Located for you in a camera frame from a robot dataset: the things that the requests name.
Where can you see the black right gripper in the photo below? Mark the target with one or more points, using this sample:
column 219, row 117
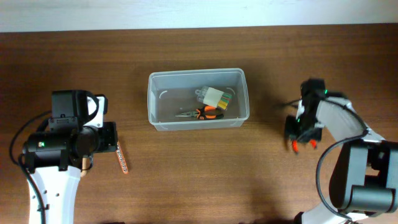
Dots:
column 291, row 130

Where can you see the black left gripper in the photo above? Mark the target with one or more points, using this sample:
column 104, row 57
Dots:
column 110, row 130

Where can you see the small red cutting pliers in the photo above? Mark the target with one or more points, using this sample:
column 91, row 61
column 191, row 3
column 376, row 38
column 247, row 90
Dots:
column 295, row 148

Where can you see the orange socket rail strip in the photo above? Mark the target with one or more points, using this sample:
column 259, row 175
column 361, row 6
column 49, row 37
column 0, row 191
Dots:
column 121, row 159

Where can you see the orange scraper wooden handle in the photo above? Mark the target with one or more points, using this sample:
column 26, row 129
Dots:
column 85, row 165

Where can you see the clear plastic container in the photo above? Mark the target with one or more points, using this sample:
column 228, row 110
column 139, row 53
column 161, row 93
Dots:
column 171, row 93

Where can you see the orange black needle-nose pliers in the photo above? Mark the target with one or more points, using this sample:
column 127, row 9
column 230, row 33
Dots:
column 204, row 113

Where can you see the pack of coloured bits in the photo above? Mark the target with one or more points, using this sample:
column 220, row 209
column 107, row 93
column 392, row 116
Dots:
column 213, row 97

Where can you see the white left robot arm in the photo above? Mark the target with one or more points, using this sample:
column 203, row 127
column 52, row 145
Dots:
column 54, row 157

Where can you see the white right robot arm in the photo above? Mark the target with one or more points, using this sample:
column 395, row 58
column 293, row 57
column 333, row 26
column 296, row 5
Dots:
column 364, row 181

